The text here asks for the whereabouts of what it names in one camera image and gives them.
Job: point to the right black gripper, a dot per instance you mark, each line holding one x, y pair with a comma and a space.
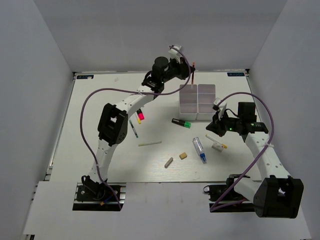
216, 125

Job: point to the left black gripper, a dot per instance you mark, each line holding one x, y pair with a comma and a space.
185, 70

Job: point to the red white pen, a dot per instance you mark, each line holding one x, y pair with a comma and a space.
193, 73

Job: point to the yellow capped white marker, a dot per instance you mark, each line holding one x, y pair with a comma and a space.
213, 140

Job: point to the clear blue glue bottle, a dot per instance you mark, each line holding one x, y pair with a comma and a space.
199, 149

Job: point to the pink black highlighter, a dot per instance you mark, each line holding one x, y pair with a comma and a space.
140, 114

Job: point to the pale yellow white marker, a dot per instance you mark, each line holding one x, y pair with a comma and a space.
150, 143

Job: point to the green white pen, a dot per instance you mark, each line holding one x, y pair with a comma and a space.
133, 129

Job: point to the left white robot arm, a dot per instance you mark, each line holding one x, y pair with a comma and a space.
113, 124

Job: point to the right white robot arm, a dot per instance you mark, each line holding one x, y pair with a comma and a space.
279, 194

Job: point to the white boxed eraser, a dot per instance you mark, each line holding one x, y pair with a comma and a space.
218, 146

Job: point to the left white compartment container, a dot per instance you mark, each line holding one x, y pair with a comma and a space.
188, 102

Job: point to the white compartment container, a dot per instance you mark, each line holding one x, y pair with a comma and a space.
188, 102
206, 97

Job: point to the right white compartment container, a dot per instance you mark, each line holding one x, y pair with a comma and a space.
206, 97

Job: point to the green black highlighter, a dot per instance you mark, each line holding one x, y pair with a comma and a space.
181, 123

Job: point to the tan eraser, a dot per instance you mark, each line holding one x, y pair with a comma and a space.
182, 155

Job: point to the right blue table label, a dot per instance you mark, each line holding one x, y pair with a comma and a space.
235, 74

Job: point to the blue table label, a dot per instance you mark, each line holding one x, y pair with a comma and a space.
85, 77
235, 74

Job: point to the grey eraser stick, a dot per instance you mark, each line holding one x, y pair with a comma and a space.
168, 162

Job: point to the left blue table label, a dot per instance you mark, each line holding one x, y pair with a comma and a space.
85, 77

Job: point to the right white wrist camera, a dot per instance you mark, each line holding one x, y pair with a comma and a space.
219, 107

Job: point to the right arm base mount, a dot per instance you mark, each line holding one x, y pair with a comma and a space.
216, 190

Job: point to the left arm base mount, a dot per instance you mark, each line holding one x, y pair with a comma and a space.
97, 197

